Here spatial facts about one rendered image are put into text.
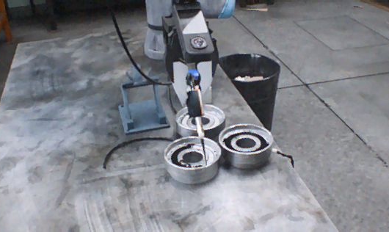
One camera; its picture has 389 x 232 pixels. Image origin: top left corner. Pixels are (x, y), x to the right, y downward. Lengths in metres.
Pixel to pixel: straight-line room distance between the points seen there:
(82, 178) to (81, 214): 0.10
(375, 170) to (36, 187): 1.73
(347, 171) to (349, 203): 0.24
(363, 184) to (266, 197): 1.41
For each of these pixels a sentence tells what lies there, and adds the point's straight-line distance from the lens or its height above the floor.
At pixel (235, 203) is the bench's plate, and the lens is 0.78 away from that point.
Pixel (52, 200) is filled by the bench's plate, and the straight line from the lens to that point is 0.83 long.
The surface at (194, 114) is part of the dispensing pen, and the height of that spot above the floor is 0.92.
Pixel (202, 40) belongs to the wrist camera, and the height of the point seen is 1.07.
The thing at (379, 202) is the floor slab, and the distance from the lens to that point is 2.09.
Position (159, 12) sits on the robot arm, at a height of 0.94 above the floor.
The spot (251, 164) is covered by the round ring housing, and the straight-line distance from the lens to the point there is 0.84.
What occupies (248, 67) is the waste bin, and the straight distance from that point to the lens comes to 2.34.
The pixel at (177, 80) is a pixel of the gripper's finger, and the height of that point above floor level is 0.98.
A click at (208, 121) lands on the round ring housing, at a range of 0.96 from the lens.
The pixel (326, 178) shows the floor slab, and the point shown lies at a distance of 2.16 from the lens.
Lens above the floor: 1.32
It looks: 31 degrees down
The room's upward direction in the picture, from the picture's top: 2 degrees counter-clockwise
